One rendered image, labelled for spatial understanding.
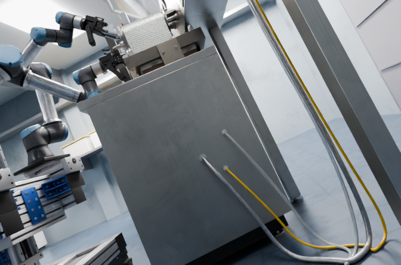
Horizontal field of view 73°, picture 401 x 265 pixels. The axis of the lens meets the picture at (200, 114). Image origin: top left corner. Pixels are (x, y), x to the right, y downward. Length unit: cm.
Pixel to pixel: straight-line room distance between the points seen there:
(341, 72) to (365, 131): 16
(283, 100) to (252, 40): 119
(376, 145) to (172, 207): 78
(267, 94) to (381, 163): 413
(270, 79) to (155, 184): 395
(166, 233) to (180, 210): 10
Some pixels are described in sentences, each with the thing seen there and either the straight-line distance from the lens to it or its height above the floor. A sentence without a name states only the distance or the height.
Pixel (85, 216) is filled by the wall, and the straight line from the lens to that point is 603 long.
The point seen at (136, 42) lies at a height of 117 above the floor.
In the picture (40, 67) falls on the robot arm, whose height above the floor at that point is 140.
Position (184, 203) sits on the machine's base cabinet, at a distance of 120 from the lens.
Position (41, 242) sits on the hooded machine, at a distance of 638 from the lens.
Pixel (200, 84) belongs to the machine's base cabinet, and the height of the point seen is 76.
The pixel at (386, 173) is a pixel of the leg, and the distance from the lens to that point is 84.
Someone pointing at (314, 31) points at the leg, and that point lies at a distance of 81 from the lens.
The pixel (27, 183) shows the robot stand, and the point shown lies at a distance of 171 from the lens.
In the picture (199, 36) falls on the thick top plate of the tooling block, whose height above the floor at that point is 99.
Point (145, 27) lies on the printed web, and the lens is 161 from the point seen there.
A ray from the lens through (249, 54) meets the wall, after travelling 499.
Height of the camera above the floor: 50
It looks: 6 degrees up
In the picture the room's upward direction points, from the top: 25 degrees counter-clockwise
